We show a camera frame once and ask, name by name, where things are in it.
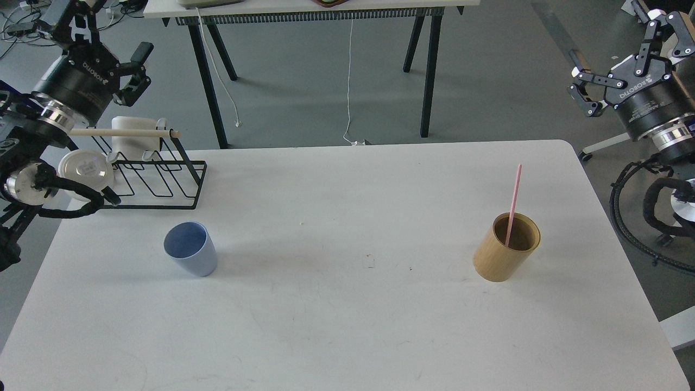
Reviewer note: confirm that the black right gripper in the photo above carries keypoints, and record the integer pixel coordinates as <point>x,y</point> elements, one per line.
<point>649,103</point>

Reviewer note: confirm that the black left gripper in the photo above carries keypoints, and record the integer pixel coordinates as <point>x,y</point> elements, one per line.
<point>80,79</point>

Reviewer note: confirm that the pink chopstick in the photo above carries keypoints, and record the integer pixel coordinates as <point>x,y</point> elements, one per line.
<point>514,198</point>

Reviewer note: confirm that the blue plastic cup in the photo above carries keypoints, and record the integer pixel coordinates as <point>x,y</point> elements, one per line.
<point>190,245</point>

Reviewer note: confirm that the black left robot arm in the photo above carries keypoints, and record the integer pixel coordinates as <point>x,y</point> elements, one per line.
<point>31,186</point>

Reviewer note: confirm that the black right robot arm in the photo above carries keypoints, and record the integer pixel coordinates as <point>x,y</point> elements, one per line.
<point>668,204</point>

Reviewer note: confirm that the white cup in rack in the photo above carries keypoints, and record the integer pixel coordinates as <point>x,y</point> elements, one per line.
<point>136,148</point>

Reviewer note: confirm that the white office chair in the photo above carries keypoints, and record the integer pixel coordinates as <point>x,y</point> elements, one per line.
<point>587,153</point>

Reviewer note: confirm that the bamboo cylinder holder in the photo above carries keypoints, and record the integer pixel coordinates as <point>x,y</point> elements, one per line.
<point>500,253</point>

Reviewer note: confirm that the black wire dish rack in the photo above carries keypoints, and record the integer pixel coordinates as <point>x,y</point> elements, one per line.
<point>172,182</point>

